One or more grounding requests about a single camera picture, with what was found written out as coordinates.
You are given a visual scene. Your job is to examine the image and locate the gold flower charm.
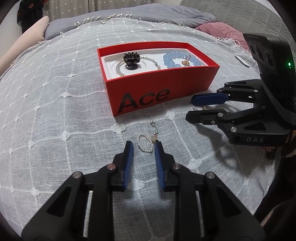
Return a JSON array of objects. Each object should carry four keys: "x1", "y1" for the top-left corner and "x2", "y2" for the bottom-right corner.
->
[{"x1": 182, "y1": 60, "x2": 190, "y2": 66}]

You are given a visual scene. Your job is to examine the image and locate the small white pearl ring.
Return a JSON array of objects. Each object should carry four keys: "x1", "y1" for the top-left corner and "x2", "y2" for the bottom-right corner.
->
[{"x1": 136, "y1": 134, "x2": 154, "y2": 154}]

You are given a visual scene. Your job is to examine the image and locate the person's right hand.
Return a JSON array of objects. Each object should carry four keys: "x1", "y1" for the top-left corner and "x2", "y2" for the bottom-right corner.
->
[{"x1": 264, "y1": 138, "x2": 295, "y2": 160}]

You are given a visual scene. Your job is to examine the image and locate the gold charm silver clasp earring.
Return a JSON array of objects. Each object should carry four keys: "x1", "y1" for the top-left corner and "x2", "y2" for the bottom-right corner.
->
[{"x1": 149, "y1": 120, "x2": 159, "y2": 144}]

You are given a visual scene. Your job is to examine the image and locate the red Ace box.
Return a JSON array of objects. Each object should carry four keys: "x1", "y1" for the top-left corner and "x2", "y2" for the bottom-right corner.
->
[{"x1": 97, "y1": 41, "x2": 219, "y2": 116}]

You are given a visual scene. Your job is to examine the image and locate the pink pillow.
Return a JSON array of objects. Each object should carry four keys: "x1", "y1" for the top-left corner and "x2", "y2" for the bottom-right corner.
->
[{"x1": 195, "y1": 22, "x2": 249, "y2": 50}]

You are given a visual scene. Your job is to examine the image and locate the black hair claw clip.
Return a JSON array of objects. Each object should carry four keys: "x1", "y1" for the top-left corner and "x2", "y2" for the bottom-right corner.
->
[{"x1": 123, "y1": 52, "x2": 140, "y2": 70}]

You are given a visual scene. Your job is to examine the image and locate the grey checked bedspread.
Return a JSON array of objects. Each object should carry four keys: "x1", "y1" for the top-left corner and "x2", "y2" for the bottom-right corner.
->
[{"x1": 1, "y1": 19, "x2": 278, "y2": 233}]

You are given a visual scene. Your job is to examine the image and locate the grey quilted headboard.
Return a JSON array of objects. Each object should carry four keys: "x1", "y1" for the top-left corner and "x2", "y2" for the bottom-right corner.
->
[{"x1": 180, "y1": 0, "x2": 295, "y2": 50}]

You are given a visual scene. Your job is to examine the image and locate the beige pillow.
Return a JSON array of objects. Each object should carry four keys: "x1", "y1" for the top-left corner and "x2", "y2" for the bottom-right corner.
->
[{"x1": 1, "y1": 16, "x2": 49, "y2": 75}]

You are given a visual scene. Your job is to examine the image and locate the grey blue blanket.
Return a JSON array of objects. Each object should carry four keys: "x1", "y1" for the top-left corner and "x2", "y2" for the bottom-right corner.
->
[{"x1": 44, "y1": 4, "x2": 216, "y2": 40}]

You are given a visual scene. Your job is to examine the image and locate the dotted grey curtain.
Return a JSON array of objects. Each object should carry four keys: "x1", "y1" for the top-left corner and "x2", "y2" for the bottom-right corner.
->
[{"x1": 43, "y1": 0, "x2": 158, "y2": 21}]

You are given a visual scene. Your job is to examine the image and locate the dark hanging garment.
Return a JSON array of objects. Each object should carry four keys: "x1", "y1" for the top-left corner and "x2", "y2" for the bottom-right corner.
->
[{"x1": 17, "y1": 0, "x2": 47, "y2": 33}]

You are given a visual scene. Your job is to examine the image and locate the blue bead bracelet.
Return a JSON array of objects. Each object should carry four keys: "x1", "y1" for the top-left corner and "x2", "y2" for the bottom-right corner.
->
[{"x1": 162, "y1": 51, "x2": 202, "y2": 70}]

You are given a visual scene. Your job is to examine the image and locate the silver pearl necklace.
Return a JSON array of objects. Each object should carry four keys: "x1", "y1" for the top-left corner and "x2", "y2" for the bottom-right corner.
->
[{"x1": 115, "y1": 56, "x2": 162, "y2": 77}]

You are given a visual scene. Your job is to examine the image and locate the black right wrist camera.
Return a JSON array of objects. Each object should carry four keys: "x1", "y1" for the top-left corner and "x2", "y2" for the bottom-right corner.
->
[{"x1": 243, "y1": 33, "x2": 295, "y2": 126}]

